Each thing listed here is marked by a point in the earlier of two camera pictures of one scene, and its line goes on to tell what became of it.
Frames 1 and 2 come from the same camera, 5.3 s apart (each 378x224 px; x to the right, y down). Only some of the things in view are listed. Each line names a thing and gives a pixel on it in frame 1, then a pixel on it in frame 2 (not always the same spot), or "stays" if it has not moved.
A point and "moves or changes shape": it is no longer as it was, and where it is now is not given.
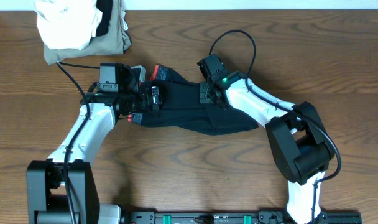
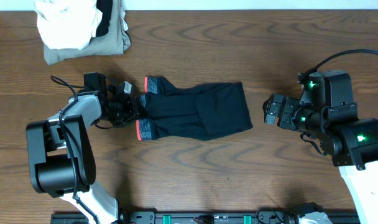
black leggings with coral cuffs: [180, 106] moves or changes shape
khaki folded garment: [117, 40] stays
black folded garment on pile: [106, 7] stays
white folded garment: [68, 24] stays
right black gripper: [202, 94] to [290, 104]
